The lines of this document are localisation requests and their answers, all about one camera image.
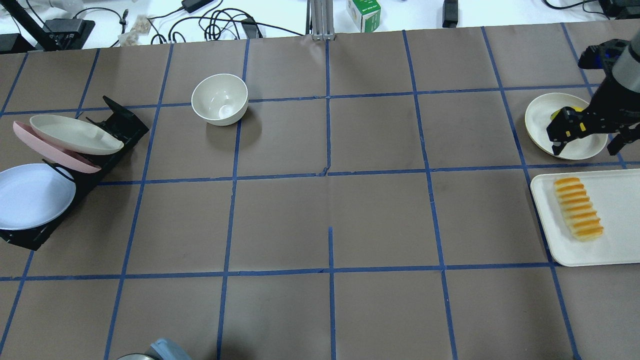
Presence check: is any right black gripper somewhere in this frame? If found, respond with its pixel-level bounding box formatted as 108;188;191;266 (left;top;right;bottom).
546;75;640;156

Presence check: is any blue plate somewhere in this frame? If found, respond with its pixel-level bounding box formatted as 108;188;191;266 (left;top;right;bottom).
0;163;77;231

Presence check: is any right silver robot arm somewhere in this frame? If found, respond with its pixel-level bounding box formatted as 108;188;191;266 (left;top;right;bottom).
546;34;640;156

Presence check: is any cream round plate with lemon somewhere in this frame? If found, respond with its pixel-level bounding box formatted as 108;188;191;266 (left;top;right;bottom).
525;92;608;160

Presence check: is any black plate rack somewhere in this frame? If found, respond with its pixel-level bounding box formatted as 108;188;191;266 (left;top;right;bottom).
0;96;149;251

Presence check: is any cream plate in rack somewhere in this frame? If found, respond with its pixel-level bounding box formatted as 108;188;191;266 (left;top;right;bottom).
29;114;125;156

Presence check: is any pink plate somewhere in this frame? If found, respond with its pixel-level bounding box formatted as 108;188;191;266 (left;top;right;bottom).
13;121;102;174

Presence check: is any yellow lemon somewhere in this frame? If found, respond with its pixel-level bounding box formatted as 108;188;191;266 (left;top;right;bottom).
550;105;584;121

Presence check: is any white rectangular tray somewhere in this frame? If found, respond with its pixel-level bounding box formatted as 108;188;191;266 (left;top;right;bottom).
530;169;640;267

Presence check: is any black power adapter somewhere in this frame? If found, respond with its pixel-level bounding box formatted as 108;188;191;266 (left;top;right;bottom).
442;0;459;28

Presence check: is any green white carton box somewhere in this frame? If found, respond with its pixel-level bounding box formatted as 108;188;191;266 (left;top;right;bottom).
346;0;382;33

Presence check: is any cream bowl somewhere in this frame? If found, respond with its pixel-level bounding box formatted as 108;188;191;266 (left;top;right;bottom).
190;73;249;126

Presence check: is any aluminium frame post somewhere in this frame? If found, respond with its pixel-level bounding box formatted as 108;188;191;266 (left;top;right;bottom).
305;0;335;41

